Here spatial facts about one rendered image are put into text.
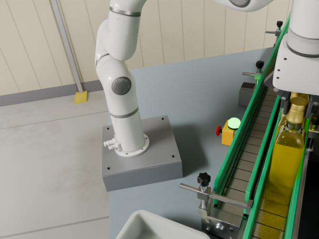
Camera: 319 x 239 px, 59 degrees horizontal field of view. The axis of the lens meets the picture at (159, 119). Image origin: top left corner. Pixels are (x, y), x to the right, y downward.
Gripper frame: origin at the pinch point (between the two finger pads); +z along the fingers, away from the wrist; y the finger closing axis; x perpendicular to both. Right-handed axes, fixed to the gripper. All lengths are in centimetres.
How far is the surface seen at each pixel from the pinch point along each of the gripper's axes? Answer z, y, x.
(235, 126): 38.0, 18.4, -19.1
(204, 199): 16.2, 14.7, 18.7
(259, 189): 16.0, 3.8, 12.5
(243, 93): 46, 22, -44
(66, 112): 139, 199, -68
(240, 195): 25.2, 8.6, 11.1
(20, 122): 131, 233, -40
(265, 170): 17.7, 3.9, 6.4
